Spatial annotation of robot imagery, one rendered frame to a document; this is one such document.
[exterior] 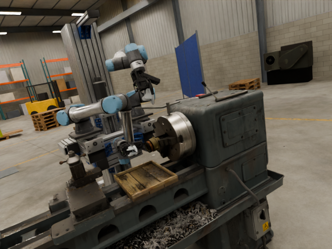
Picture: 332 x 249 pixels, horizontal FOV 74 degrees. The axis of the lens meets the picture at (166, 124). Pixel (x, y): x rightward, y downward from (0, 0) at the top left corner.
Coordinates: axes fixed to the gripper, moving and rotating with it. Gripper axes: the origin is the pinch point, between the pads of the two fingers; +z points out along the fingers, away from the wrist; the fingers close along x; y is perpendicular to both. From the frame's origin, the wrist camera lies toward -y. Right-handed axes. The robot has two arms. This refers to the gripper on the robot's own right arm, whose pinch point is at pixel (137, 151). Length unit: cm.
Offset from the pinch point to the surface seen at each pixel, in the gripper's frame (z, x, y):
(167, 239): 20, -50, 2
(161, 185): 14.6, -19.4, -4.0
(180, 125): 9.5, 8.8, -27.4
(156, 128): -6.9, 7.6, -18.7
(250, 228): 19, -82, -63
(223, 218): 26, -53, -35
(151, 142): -0.4, 2.3, -10.4
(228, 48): -767, 77, -864
